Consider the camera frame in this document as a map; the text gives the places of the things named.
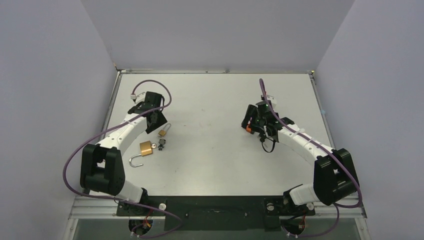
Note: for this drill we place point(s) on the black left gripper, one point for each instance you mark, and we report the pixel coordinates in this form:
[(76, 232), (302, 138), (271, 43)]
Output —
[(161, 121)]

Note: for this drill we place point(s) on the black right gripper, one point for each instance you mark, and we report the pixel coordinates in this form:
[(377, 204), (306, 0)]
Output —
[(251, 117)]

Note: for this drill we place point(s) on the orange round padlock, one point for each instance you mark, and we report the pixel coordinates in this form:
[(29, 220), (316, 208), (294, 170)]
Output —
[(248, 129)]

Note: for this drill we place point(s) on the small brass padlock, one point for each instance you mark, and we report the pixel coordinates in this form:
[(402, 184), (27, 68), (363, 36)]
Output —
[(161, 133)]

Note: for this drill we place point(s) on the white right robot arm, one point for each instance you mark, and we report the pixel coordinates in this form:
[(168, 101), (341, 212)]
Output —
[(335, 181)]

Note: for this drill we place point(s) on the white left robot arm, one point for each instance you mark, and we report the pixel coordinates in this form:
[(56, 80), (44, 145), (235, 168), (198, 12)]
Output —
[(102, 168)]

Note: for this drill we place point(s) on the small black keys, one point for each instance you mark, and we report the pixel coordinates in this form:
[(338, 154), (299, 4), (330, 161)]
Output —
[(161, 144)]

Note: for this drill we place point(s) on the large brass padlock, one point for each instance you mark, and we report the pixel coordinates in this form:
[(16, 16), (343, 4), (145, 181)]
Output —
[(146, 148)]

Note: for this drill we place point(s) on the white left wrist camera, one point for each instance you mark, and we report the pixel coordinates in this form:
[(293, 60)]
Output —
[(137, 97)]

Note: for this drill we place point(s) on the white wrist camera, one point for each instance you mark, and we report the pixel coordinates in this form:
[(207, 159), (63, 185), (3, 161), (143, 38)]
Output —
[(271, 101), (137, 97)]

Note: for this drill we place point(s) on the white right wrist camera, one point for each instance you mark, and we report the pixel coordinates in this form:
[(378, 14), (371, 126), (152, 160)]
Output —
[(271, 101)]

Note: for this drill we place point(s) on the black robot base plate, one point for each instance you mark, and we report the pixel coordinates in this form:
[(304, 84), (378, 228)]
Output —
[(219, 213)]

